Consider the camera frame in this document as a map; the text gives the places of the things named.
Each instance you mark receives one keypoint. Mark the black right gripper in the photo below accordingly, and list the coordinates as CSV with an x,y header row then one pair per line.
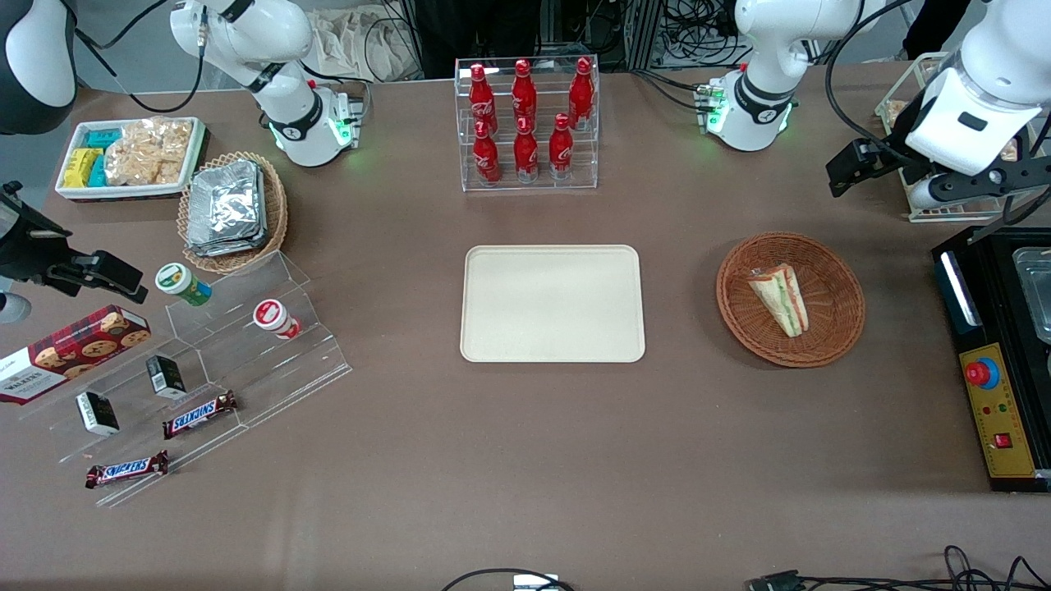
x,y
26,253

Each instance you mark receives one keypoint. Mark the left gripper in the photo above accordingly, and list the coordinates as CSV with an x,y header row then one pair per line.
x,y
895,149

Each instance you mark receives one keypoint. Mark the triangle sandwich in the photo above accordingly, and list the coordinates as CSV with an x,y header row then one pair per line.
x,y
780,300

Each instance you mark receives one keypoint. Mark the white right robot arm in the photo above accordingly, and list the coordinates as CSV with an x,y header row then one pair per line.
x,y
287,98

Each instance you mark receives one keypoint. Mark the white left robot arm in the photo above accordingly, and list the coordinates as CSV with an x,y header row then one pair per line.
x,y
759,82

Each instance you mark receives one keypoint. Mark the white rectangular snack tray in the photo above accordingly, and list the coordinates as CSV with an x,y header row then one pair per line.
x,y
131,192

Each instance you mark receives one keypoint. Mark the brown wicker basket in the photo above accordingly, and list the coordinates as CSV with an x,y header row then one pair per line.
x,y
833,271

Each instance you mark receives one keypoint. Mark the light wicker basket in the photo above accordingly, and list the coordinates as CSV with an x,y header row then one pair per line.
x,y
275,213

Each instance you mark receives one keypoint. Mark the beige plastic tray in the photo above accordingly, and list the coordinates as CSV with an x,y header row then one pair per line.
x,y
550,304

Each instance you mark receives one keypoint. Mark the red tartan cookie box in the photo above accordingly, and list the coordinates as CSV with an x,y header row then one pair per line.
x,y
74,353

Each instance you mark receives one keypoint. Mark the green lidded snack cup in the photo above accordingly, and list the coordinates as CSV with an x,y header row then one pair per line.
x,y
181,283

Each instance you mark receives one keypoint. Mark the teal snack packet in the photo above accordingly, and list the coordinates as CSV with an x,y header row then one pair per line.
x,y
103,138
98,171

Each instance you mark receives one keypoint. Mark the yellow snack packet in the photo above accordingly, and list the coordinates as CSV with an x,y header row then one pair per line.
x,y
80,168

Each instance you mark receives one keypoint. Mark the small black box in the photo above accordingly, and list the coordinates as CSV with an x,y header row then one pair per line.
x,y
166,376
97,413

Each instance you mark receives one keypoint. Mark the clear bag of crackers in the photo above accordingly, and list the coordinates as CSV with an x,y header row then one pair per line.
x,y
148,152

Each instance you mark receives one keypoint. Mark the silver foil packet stack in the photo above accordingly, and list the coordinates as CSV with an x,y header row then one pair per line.
x,y
226,205

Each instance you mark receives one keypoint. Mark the brown Snickers bar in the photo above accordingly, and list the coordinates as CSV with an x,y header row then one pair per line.
x,y
199,414
127,469

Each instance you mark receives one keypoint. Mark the red lidded snack cup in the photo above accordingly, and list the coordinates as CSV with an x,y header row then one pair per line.
x,y
275,318

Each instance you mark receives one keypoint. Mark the black control box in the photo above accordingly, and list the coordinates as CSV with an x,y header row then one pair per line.
x,y
998,312

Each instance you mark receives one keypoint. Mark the clear acrylic stepped display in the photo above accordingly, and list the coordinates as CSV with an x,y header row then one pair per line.
x,y
271,369

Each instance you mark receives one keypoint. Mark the metal pan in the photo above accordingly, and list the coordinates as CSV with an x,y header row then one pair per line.
x,y
1036,287

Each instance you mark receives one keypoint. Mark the red emergency stop button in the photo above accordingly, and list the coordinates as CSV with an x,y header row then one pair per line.
x,y
979,373

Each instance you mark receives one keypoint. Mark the red cola bottle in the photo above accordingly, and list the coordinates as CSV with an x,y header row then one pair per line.
x,y
486,160
481,98
524,94
561,152
581,94
526,156

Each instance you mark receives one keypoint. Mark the clear acrylic bottle rack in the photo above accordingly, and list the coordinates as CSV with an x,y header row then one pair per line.
x,y
542,185

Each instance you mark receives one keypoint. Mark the beige cloth bag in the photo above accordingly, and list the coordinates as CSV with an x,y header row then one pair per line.
x,y
361,41

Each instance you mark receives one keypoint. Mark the white plug adapter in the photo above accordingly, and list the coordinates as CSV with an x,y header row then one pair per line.
x,y
535,583

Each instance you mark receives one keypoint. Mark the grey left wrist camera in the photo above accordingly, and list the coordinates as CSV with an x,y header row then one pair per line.
x,y
969,187

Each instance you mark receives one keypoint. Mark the aluminium frame post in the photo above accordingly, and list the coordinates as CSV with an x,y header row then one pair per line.
x,y
644,33

